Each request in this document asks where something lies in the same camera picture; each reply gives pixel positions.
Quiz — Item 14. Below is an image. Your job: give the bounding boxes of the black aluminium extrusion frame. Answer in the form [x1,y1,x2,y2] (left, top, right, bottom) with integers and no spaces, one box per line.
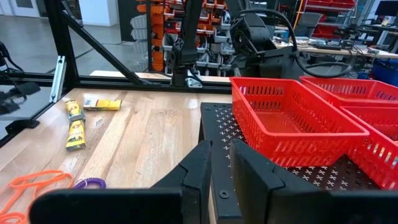
[0,0,233,149]

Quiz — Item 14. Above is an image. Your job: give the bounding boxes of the purple coil hair tie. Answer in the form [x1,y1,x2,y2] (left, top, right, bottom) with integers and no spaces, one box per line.
[73,177,107,190]

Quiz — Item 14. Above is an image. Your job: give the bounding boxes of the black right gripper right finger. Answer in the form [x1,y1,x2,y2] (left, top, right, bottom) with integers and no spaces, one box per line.
[230,138,398,224]

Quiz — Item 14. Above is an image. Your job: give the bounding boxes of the black perforated metal riser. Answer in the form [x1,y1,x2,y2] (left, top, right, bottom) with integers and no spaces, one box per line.
[198,101,385,224]

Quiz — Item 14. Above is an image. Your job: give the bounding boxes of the orange bin storage shelving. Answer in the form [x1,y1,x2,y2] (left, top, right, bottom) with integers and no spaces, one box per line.
[130,0,240,77]

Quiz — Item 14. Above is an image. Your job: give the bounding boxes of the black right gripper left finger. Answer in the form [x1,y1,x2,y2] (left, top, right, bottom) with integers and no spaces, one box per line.
[29,139,213,224]

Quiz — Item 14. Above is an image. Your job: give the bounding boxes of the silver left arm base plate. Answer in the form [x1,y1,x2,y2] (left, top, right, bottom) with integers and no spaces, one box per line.
[185,77,203,88]

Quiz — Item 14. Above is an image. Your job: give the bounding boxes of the red plastic mesh basket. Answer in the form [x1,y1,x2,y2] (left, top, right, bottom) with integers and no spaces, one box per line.
[300,76,398,108]
[338,105,398,191]
[229,77,370,168]

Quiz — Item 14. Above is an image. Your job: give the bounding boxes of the black equipment stand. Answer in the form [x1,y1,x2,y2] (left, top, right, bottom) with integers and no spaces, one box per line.
[0,40,41,116]

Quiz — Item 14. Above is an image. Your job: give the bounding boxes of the yellow crayon box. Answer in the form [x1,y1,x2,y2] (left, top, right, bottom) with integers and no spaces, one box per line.
[83,98,122,112]
[64,99,86,122]
[65,119,86,152]

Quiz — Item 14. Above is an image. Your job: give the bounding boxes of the wooden workbench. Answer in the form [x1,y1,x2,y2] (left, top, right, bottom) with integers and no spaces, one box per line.
[273,30,398,60]

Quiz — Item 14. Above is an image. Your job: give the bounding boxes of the silver metal bracket strip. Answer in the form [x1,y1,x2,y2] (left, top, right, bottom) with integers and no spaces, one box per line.
[49,55,67,103]

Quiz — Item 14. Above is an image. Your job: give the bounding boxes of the red storage rack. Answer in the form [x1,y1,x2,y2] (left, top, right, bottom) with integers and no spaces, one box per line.
[304,0,357,40]

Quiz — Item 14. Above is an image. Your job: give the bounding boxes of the blue storage bin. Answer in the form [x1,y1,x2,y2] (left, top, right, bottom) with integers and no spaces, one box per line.
[371,58,398,88]

